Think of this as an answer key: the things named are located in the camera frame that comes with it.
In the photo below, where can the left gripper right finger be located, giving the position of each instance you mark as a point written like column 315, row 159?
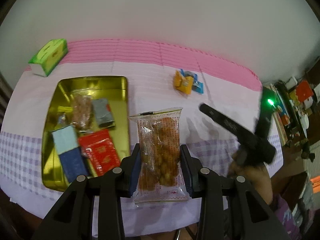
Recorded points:
column 249, row 216

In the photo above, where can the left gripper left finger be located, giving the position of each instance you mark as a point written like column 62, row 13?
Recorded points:
column 71, row 217

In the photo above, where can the clear orange fried snack packet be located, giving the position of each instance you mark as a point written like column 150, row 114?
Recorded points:
column 160, row 178

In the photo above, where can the light and dark blue box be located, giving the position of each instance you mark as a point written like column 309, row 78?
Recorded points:
column 69, row 152

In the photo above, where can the blue snack packet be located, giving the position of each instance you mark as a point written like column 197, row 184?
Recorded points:
column 197, row 85

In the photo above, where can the orange yellow snack packet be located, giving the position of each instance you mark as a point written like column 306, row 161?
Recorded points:
column 183, row 82

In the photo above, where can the purple sleeved right forearm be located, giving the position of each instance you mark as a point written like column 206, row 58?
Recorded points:
column 282, row 211

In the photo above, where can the clear packet of brown snacks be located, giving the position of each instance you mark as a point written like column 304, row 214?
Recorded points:
column 82, row 112

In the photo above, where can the person's right hand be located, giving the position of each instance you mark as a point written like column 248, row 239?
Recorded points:
column 258, row 176

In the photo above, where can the cluttered side shelf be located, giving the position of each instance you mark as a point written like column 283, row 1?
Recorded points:
column 294, row 118

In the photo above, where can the red and yellow box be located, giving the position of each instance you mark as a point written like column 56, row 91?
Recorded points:
column 303, row 91

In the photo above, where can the red snack packet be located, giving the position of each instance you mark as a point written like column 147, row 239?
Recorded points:
column 99, row 148

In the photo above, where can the yellow wrapped candy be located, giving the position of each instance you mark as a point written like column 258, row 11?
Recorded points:
column 62, row 120

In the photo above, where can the grey foil snack packet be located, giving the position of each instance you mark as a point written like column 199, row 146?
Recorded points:
column 102, row 113

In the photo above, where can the pink purple checkered tablecloth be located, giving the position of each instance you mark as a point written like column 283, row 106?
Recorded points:
column 149, row 68

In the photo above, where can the gold metal tray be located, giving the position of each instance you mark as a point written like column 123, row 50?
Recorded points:
column 115, row 90

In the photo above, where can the green tissue box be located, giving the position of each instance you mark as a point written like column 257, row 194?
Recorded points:
column 48, row 57

